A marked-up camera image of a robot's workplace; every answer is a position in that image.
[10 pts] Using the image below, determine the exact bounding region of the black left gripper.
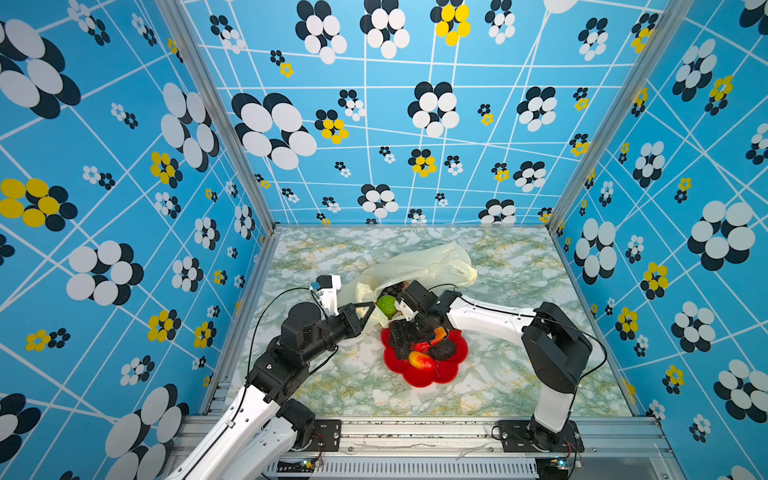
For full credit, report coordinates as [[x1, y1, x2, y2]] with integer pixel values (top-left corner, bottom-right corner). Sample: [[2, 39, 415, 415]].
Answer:
[[302, 299, 375, 367]]

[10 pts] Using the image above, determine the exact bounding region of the orange small fruit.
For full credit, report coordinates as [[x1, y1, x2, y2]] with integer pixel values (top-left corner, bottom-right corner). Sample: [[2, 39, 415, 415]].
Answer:
[[430, 327, 447, 345]]

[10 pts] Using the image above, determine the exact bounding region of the green lime fruit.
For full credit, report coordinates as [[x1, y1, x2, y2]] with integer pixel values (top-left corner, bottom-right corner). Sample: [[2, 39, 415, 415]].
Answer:
[[376, 295, 398, 320]]

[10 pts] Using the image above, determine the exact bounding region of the red yellow mango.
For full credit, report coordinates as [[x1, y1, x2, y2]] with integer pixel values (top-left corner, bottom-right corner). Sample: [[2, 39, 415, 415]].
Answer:
[[408, 351, 436, 372]]

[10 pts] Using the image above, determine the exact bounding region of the yellowish printed plastic bag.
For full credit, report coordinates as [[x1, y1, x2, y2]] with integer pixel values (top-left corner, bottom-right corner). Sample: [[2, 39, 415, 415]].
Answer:
[[338, 242, 478, 305]]

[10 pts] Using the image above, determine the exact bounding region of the purple grape bunch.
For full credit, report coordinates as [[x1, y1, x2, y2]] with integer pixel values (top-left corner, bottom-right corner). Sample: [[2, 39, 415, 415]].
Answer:
[[381, 282, 407, 298]]

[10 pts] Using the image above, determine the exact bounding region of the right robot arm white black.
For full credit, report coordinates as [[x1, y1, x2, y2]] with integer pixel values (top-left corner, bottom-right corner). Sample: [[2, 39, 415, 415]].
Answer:
[[381, 290, 593, 451]]

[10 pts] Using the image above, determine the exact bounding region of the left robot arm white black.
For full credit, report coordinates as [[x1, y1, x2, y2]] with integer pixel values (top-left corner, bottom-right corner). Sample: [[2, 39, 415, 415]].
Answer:
[[168, 302, 376, 479]]

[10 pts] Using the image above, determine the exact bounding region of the red flower-shaped plate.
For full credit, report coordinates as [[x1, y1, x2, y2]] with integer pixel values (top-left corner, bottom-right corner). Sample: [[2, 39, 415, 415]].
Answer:
[[380, 329, 469, 388]]

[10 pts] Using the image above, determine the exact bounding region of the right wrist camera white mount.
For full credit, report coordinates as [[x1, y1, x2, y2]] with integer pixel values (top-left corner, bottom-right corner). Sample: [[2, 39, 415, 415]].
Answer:
[[395, 281, 438, 321]]

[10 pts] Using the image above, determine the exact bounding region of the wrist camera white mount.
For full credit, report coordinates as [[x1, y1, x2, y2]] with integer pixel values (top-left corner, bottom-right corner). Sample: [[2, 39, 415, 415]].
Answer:
[[395, 281, 438, 321], [310, 275, 341, 318]]

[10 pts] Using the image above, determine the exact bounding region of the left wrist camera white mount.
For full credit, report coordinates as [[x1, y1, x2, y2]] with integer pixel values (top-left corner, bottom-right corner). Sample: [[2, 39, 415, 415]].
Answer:
[[310, 275, 341, 318]]

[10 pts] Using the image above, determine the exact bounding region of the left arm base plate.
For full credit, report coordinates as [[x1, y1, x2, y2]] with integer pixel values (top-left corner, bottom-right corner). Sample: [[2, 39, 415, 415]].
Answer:
[[299, 419, 342, 455]]

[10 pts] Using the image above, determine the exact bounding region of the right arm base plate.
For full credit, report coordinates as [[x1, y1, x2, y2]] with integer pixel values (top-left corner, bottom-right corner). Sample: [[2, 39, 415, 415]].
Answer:
[[491, 420, 585, 455]]

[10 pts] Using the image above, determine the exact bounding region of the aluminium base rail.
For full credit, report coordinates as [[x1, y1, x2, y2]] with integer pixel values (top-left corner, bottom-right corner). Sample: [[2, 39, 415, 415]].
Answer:
[[158, 415, 688, 480]]

